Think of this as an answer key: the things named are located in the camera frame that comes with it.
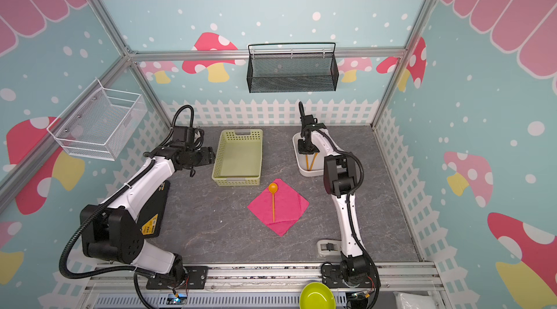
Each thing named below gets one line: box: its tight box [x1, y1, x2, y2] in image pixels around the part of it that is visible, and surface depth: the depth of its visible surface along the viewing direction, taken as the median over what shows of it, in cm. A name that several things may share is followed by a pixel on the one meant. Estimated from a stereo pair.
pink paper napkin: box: [247, 178, 310, 238], surface depth 93 cm
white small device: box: [316, 239, 342, 257], surface depth 79 cm
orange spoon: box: [268, 182, 279, 223], surface depth 97 cm
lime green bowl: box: [299, 282, 337, 309], surface depth 71 cm
